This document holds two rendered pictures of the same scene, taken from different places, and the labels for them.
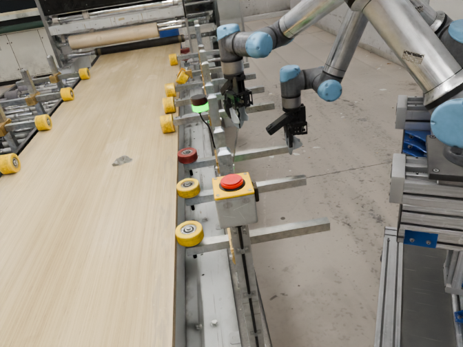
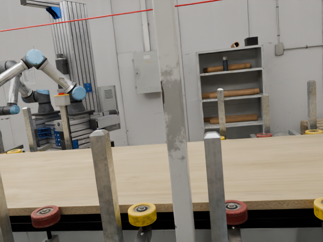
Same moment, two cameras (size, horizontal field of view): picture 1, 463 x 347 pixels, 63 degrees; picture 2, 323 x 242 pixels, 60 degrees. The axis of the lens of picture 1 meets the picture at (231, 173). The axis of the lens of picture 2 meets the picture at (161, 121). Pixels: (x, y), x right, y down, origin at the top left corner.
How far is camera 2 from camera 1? 1.73 m
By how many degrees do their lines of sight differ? 76
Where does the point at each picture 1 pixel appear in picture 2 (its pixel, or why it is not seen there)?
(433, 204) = (75, 127)
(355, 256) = not seen: hidden behind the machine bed
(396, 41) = (56, 75)
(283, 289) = not seen: outside the picture
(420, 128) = (42, 127)
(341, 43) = (14, 91)
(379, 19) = (50, 70)
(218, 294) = not seen: hidden behind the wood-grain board
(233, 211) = (67, 99)
